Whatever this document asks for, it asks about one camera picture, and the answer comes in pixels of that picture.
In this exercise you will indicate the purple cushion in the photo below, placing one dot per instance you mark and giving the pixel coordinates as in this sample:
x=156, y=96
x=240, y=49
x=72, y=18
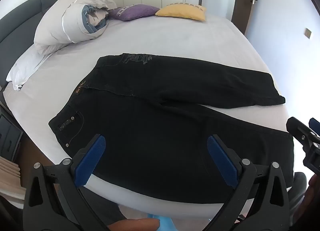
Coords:
x=135, y=11

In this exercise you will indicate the bed with white sheet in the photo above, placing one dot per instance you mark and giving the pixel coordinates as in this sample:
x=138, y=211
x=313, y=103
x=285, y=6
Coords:
x=175, y=36

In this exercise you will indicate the wall switch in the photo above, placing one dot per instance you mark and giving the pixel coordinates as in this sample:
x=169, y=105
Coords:
x=308, y=33

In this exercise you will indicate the grey upholstered headboard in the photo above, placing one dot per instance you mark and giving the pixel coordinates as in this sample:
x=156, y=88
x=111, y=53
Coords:
x=22, y=16

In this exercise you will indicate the white pillow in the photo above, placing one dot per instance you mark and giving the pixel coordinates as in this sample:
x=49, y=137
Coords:
x=27, y=66

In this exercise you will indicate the light blue cloth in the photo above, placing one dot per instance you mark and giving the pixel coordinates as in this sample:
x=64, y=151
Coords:
x=165, y=224

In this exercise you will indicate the dark brown door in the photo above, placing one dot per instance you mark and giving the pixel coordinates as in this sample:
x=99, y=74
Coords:
x=243, y=1

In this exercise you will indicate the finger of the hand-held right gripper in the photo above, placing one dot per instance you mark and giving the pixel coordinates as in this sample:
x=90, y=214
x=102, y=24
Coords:
x=314, y=124
x=296, y=128

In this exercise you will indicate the black pants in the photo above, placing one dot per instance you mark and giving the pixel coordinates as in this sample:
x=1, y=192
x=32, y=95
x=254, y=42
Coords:
x=162, y=133

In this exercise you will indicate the person's left hand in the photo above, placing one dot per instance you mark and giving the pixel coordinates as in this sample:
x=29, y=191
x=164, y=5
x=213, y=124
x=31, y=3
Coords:
x=135, y=224

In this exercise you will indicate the rolled white duvet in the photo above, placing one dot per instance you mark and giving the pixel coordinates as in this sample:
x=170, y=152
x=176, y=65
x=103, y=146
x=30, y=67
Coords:
x=65, y=18

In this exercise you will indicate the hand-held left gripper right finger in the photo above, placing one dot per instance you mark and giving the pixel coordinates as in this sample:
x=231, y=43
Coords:
x=222, y=161

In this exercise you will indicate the yellow cushion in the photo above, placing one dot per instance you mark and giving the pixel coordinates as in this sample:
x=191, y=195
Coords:
x=182, y=12

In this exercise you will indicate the beige wooden slats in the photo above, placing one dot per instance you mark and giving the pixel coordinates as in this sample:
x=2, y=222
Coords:
x=10, y=178

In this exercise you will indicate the dark nightstand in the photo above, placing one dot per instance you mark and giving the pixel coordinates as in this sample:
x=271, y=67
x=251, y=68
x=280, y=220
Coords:
x=10, y=136

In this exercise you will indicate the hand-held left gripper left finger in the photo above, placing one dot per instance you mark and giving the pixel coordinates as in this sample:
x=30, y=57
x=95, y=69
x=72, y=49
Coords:
x=90, y=161

